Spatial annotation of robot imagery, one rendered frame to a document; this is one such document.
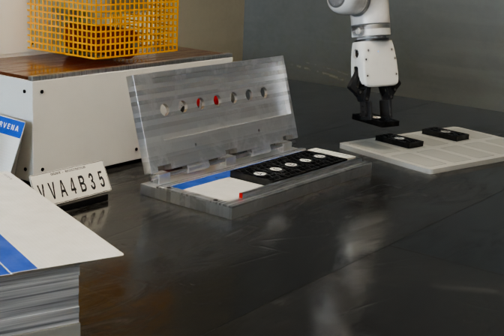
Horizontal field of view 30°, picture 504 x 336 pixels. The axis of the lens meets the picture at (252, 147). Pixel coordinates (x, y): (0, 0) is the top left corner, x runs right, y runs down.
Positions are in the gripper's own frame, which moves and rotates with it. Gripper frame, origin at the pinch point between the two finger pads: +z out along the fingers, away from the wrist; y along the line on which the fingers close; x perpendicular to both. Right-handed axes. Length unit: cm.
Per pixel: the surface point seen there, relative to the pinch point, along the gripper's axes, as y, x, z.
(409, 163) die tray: -3.2, -12.7, 10.9
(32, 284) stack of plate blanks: -103, -58, 13
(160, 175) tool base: -59, -8, 7
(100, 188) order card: -69, -6, 9
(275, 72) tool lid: -22.5, 5.1, -9.7
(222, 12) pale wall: 106, 218, -44
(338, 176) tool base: -25.2, -16.1, 11.1
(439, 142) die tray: 17.6, -1.1, 8.5
